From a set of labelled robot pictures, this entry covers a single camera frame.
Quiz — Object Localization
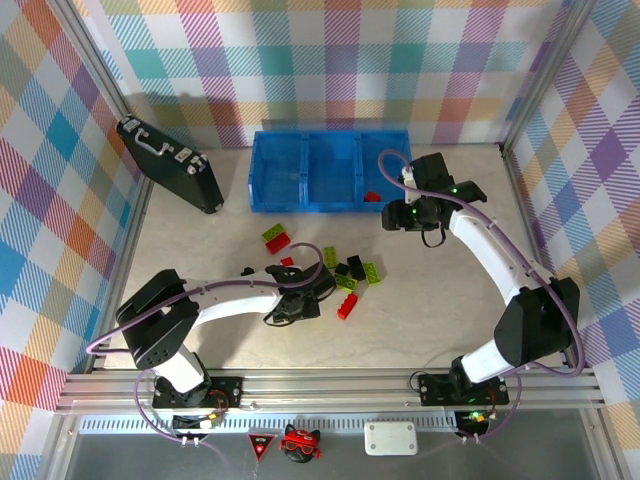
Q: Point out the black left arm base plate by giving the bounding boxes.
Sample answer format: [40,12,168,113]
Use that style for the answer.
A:
[151,377,245,410]

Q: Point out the black cat figure red glasses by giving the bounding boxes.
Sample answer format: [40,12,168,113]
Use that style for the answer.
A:
[278,423,324,465]

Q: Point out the black briefcase with metal handle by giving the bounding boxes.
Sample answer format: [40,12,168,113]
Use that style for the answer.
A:
[115,115,225,215]

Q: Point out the right connector board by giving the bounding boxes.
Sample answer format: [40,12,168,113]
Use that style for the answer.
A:
[455,408,496,432]

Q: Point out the aluminium frame post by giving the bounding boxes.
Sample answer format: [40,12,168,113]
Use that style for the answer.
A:
[52,0,151,184]
[498,0,600,154]

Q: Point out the white rectangular box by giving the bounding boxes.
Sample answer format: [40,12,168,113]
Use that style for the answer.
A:
[363,421,419,457]

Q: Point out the red triangle sticker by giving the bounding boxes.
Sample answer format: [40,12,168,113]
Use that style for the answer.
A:
[247,432,275,462]

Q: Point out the aluminium table side rail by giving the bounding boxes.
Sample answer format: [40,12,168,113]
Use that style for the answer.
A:
[88,177,154,375]
[499,143,574,370]

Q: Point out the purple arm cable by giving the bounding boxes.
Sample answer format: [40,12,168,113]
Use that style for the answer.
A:
[378,148,586,445]
[85,242,326,469]

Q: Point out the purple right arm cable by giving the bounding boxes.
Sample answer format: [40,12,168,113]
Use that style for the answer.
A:
[378,148,586,445]

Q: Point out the slotted grey cable duct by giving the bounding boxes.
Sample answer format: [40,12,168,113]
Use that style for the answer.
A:
[78,412,464,435]

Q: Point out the left connector board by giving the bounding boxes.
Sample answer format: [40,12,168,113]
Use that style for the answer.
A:
[172,412,222,432]

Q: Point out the thin black left camera cable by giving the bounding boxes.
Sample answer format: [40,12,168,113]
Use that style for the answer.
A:
[263,307,301,329]

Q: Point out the aluminium frame rail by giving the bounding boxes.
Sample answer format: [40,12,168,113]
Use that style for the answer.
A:
[55,368,607,415]

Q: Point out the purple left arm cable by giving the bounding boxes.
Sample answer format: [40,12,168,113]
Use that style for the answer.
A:
[85,242,326,469]

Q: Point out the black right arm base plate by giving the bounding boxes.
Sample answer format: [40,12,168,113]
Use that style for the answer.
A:
[417,373,511,407]

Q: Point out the grey metal panel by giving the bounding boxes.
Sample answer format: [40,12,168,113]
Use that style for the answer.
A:
[49,413,609,480]

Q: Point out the connector board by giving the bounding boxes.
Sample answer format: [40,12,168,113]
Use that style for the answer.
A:
[455,408,496,432]
[172,412,222,432]

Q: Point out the blue three-compartment plastic bin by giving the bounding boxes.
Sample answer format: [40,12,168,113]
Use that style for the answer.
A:
[248,130,416,214]

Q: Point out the red stepped lego brick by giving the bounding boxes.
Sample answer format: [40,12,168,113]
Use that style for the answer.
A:
[336,292,360,320]

